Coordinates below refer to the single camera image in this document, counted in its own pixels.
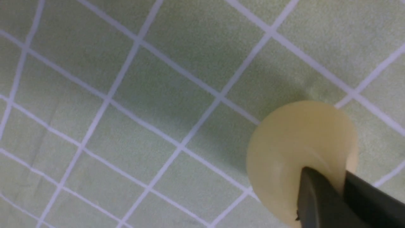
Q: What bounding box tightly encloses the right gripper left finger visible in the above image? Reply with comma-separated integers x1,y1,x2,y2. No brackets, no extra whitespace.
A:
297,167,370,228

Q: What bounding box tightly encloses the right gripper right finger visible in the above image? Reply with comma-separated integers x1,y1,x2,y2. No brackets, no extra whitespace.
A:
343,171,405,228

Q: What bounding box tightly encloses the yellow bun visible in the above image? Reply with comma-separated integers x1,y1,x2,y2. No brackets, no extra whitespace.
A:
246,100,359,228

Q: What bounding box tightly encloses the green checked tablecloth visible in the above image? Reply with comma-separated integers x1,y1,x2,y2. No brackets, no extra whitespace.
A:
1,0,405,228

